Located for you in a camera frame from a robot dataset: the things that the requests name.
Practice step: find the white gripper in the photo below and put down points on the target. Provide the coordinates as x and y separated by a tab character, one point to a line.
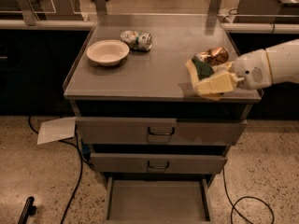
252	69

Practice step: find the green yellow sponge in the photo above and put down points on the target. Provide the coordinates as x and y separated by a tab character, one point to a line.
198	71

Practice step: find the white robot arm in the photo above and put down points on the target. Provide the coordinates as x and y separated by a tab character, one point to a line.
283	61

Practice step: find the grey drawer cabinet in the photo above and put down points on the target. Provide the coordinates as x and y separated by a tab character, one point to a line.
154	84

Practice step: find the grey top drawer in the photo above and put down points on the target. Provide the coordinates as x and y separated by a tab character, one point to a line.
152	131

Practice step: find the grey middle drawer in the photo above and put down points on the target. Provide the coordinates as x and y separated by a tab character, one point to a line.
157	163

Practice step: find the grey open bottom drawer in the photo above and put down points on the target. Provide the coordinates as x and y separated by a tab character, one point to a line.
157	202

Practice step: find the crushed gold can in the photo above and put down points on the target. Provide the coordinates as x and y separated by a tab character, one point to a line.
214	56

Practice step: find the crushed green white can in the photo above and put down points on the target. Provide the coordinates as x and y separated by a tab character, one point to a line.
137	40

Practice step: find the white bowl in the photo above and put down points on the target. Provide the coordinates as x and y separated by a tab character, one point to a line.
107	52

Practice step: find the white paper sheet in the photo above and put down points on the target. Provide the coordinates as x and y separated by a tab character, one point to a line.
56	130

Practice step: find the black handle bottom left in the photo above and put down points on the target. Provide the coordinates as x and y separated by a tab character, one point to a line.
28	210

